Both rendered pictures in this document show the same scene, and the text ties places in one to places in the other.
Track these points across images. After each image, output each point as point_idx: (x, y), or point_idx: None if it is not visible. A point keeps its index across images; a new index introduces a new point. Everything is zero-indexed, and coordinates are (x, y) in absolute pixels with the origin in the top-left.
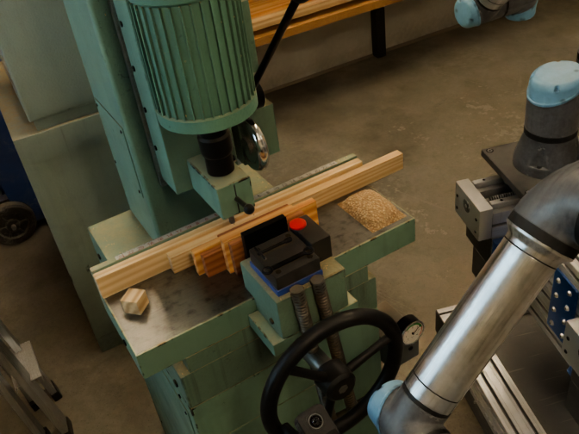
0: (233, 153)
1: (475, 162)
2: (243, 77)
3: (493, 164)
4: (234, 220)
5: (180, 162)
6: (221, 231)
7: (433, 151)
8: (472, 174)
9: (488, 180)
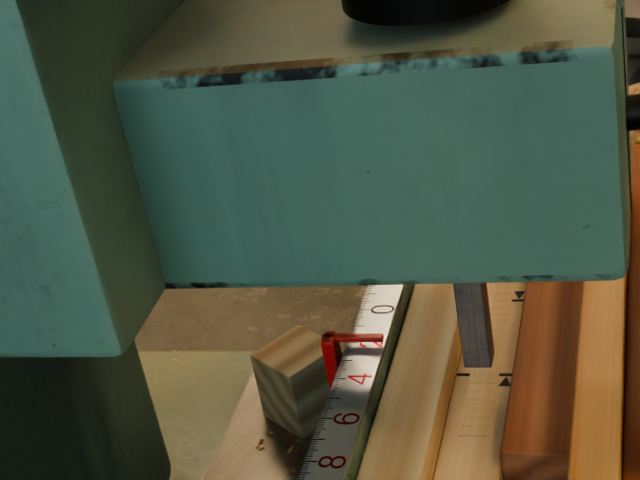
0: None
1: (170, 294)
2: None
3: (628, 21)
4: (491, 336)
5: (93, 100)
6: (470, 432)
7: None
8: (187, 315)
9: (631, 71)
